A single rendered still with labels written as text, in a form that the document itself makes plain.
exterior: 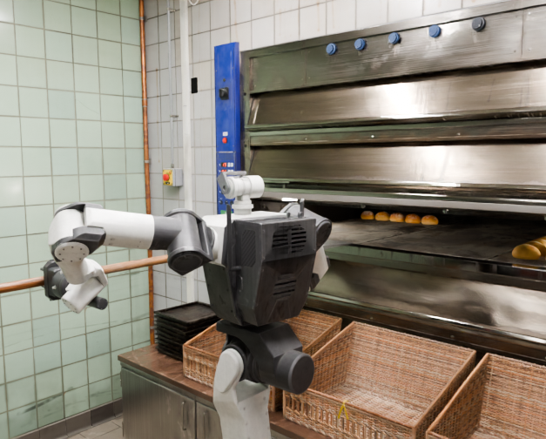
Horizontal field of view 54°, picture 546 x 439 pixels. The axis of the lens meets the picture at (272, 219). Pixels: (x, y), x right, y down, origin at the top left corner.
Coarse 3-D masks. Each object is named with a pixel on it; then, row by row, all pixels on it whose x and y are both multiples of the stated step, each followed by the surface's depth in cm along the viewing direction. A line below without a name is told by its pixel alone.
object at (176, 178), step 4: (168, 168) 315; (176, 168) 314; (180, 168) 313; (164, 172) 313; (168, 172) 310; (172, 172) 308; (176, 172) 310; (180, 172) 312; (172, 176) 308; (176, 176) 310; (180, 176) 312; (164, 180) 314; (168, 180) 311; (172, 180) 309; (176, 180) 310; (180, 180) 312; (164, 184) 314; (168, 184) 311; (172, 184) 309; (176, 184) 310; (180, 184) 312
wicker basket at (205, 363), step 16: (288, 320) 260; (304, 320) 254; (320, 320) 249; (336, 320) 243; (224, 336) 263; (304, 336) 253; (320, 336) 231; (192, 352) 241; (208, 352) 234; (304, 352) 223; (192, 368) 249; (208, 368) 235; (208, 384) 235; (272, 400) 210
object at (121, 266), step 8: (160, 256) 199; (112, 264) 185; (120, 264) 186; (128, 264) 188; (136, 264) 190; (144, 264) 193; (152, 264) 196; (104, 272) 181; (112, 272) 184; (16, 280) 161; (24, 280) 162; (32, 280) 163; (40, 280) 165; (0, 288) 156; (8, 288) 158; (16, 288) 160; (24, 288) 162
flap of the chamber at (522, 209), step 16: (272, 192) 247; (288, 192) 241; (416, 208) 217; (432, 208) 205; (448, 208) 193; (464, 208) 187; (480, 208) 183; (496, 208) 179; (512, 208) 176; (528, 208) 173; (544, 208) 169
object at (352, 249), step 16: (368, 256) 232; (384, 256) 227; (400, 256) 222; (416, 256) 217; (432, 256) 212; (448, 256) 212; (480, 272) 200; (496, 272) 196; (512, 272) 192; (528, 272) 188; (544, 272) 185
